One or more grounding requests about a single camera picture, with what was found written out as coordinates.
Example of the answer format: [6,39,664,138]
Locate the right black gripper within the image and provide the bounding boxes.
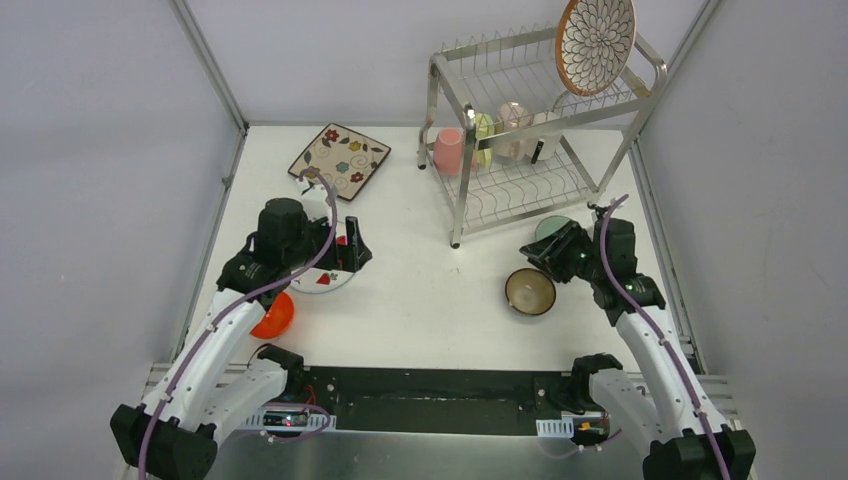
[519,220,604,284]

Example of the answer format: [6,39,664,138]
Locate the watermelon pattern round plate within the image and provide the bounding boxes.
[288,222,356,295]

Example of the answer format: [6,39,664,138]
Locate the white ribbed mug black handle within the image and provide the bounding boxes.
[528,111,562,164]

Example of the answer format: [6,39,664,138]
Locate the pale yellow mug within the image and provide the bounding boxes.
[471,112,497,170]

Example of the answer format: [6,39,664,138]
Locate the pink cup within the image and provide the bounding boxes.
[433,128,464,176]

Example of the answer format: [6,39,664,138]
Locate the brown rim petal pattern plate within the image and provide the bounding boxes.
[555,0,636,97]

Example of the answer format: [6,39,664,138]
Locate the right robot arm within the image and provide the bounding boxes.
[519,216,756,479]

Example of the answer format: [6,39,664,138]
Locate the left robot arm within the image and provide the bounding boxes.
[110,198,373,479]

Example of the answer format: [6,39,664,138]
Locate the steel two-tier dish rack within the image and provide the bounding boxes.
[417,26,669,248]

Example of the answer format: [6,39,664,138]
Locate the mint green bowl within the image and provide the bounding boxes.
[534,215,572,241]

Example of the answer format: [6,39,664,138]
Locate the dark patterned cream bowl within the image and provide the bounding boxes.
[504,268,557,316]

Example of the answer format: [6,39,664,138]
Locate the square floral plate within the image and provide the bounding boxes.
[288,123,391,202]

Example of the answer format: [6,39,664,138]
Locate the orange plastic bowl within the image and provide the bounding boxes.
[250,292,296,340]

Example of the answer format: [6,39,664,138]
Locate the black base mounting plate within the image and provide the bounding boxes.
[272,366,609,439]

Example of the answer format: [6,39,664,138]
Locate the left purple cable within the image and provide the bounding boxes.
[137,168,339,480]

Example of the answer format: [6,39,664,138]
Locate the purple cable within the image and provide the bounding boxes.
[137,168,339,480]
[599,193,733,480]

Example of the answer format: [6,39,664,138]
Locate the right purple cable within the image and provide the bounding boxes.
[599,193,733,480]

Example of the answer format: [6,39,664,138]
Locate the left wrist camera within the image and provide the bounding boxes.
[300,182,333,221]

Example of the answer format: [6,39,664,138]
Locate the right white cable duct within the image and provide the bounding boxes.
[535,417,574,439]

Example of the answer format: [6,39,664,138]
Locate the white cable duct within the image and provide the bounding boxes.
[535,417,574,439]
[243,410,337,433]

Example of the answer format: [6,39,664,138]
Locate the left white cable duct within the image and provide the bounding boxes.
[243,410,337,433]

